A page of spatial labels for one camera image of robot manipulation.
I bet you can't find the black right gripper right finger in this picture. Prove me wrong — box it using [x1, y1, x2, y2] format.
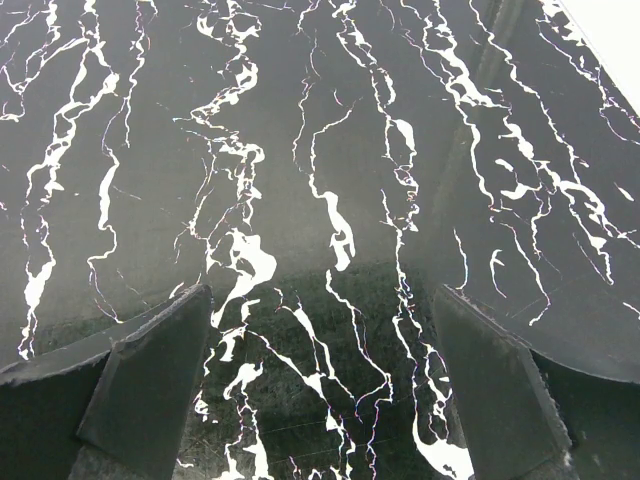
[432, 285, 639, 479]

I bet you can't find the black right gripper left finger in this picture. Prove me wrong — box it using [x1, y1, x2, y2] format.
[1, 284, 212, 479]

